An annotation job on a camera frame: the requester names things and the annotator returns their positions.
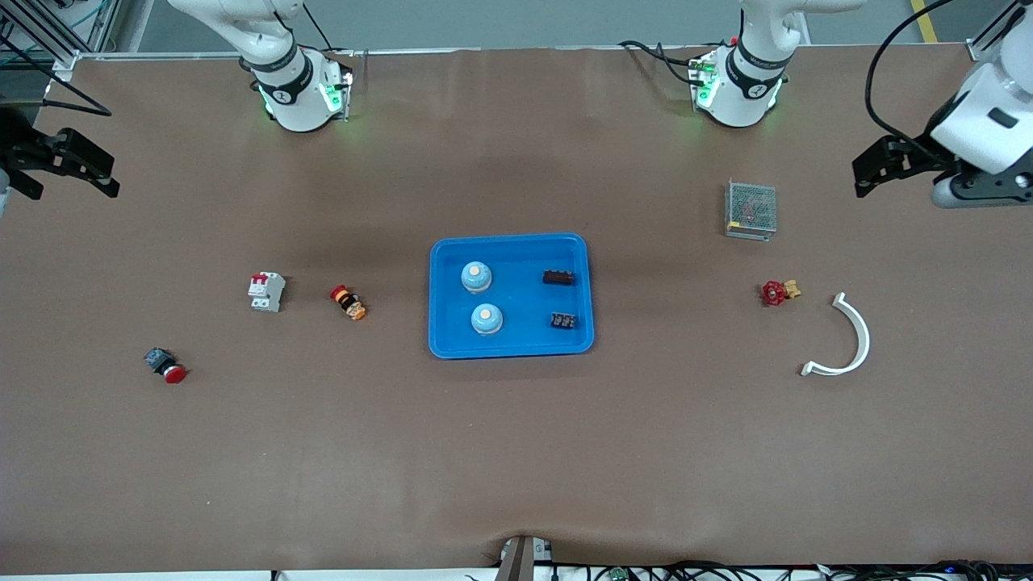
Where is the yellow emergency stop switch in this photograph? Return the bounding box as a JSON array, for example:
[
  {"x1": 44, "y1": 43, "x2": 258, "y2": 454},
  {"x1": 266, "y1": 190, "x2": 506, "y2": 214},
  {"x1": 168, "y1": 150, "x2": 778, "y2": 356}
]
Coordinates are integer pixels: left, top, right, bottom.
[{"x1": 329, "y1": 285, "x2": 368, "y2": 321}]

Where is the white circuit breaker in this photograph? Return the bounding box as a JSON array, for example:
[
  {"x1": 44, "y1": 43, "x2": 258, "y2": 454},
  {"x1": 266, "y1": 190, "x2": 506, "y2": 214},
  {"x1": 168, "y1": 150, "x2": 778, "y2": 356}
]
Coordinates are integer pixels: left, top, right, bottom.
[{"x1": 247, "y1": 272, "x2": 286, "y2": 313}]

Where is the black right base cable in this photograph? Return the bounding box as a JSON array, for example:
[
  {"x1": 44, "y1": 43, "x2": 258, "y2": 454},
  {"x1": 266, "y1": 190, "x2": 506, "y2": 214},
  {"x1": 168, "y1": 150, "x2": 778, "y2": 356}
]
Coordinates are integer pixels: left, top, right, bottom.
[{"x1": 303, "y1": 0, "x2": 356, "y2": 56}]

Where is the metal mesh power supply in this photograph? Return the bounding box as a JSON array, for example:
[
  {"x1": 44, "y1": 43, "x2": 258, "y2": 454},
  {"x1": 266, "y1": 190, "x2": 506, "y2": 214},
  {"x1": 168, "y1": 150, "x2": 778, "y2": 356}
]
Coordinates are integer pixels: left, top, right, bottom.
[{"x1": 724, "y1": 179, "x2": 778, "y2": 241}]

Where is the white curved plastic piece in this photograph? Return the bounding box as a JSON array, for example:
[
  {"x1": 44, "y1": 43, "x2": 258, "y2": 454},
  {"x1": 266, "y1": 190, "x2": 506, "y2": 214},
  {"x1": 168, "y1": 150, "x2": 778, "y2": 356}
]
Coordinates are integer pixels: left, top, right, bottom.
[{"x1": 800, "y1": 292, "x2": 872, "y2": 378}]

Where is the aluminium frame post with bracket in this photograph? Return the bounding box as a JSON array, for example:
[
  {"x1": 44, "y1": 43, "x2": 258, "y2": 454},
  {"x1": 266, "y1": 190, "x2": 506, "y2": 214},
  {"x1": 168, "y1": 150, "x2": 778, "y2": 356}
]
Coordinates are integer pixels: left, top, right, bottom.
[
  {"x1": 966, "y1": 0, "x2": 1022, "y2": 62},
  {"x1": 0, "y1": 0, "x2": 122, "y2": 82}
]

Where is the black left base cable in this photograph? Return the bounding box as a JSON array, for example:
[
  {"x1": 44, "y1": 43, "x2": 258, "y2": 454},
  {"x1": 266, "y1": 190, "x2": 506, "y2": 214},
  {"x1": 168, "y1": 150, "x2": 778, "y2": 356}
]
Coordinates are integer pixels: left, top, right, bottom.
[{"x1": 619, "y1": 39, "x2": 705, "y2": 88}]

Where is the blue plastic tray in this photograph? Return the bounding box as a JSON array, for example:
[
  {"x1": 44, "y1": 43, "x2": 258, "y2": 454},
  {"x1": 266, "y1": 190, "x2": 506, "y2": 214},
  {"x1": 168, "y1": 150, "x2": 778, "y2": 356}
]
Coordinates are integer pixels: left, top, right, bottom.
[{"x1": 428, "y1": 233, "x2": 596, "y2": 360}]

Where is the red handwheel brass valve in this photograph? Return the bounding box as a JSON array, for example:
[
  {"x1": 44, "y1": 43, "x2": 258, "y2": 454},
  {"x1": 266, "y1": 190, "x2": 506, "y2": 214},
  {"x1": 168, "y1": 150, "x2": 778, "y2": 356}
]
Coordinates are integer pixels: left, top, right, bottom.
[{"x1": 759, "y1": 279, "x2": 802, "y2": 307}]

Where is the red mushroom push button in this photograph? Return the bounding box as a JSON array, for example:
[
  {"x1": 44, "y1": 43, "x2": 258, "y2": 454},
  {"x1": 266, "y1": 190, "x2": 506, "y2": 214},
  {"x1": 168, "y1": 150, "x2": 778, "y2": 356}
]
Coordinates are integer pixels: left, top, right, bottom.
[{"x1": 144, "y1": 347, "x2": 189, "y2": 384}]

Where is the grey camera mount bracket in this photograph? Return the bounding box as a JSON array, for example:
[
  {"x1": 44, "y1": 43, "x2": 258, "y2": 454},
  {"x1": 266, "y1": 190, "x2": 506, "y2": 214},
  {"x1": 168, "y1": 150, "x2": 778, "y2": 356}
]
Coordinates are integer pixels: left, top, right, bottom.
[{"x1": 494, "y1": 534, "x2": 554, "y2": 581}]

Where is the black base cable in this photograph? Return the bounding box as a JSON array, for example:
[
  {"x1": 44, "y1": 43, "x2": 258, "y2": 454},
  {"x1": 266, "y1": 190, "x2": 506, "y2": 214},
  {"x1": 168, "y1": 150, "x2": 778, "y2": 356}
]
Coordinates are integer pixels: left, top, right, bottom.
[
  {"x1": 303, "y1": 0, "x2": 356, "y2": 56},
  {"x1": 619, "y1": 39, "x2": 705, "y2": 88}
]

